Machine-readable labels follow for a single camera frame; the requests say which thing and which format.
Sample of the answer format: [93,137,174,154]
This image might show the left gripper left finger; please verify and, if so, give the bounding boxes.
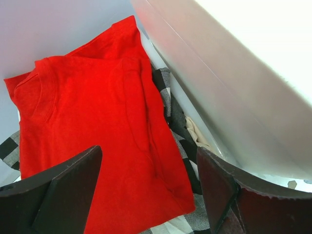
[0,146,102,234]

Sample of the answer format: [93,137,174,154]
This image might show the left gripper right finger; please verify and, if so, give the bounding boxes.
[196,147,312,234]

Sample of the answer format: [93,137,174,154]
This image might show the white drawer cabinet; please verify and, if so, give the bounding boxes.
[132,0,312,180]

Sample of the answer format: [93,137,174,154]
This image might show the black white checkered cloth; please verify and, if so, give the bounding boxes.
[1,68,211,234]

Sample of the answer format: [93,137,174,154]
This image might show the beige folded cloth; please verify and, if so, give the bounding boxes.
[185,116,211,150]

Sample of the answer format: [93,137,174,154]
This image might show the red folded t-shirt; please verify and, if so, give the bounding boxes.
[4,16,195,234]

